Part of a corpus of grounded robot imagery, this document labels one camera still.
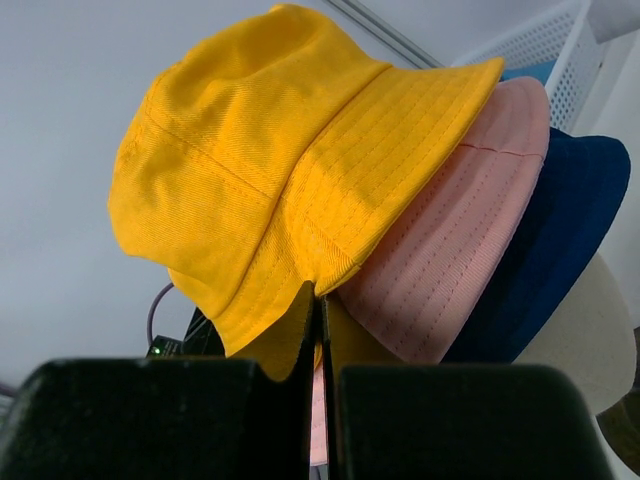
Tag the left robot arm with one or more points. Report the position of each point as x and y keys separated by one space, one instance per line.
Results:
x=201 y=338

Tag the pink bucket hat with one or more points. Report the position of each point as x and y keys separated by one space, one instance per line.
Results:
x=413 y=295

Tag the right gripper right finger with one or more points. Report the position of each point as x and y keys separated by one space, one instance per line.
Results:
x=387 y=420

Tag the left aluminium frame post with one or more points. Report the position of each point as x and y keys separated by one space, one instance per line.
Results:
x=373 y=24

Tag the yellow bucket hat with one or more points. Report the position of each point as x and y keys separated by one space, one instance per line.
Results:
x=272 y=159

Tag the white perforated plastic basket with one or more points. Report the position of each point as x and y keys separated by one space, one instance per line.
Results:
x=561 y=34

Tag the light blue bucket hat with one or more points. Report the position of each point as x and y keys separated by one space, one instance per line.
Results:
x=540 y=71

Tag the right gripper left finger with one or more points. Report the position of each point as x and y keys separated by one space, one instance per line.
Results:
x=179 y=417

